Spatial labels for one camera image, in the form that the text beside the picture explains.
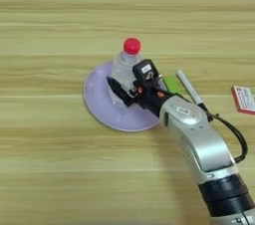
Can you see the red and white small box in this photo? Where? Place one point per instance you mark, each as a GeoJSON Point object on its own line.
{"type": "Point", "coordinates": [245, 99]}

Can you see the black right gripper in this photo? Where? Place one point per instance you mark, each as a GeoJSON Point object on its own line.
{"type": "Point", "coordinates": [151, 96]}

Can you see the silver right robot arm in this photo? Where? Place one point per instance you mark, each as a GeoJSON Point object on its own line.
{"type": "Point", "coordinates": [202, 142]}

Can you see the white marker with black cap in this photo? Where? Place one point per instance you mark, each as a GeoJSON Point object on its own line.
{"type": "Point", "coordinates": [189, 86]}

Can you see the clear bottle with red cap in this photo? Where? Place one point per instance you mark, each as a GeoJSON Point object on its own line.
{"type": "Point", "coordinates": [124, 66]}

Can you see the black box with white label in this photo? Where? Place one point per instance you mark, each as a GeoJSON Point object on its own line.
{"type": "Point", "coordinates": [146, 69]}

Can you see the purple round plate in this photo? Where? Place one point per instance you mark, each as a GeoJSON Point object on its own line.
{"type": "Point", "coordinates": [99, 103]}

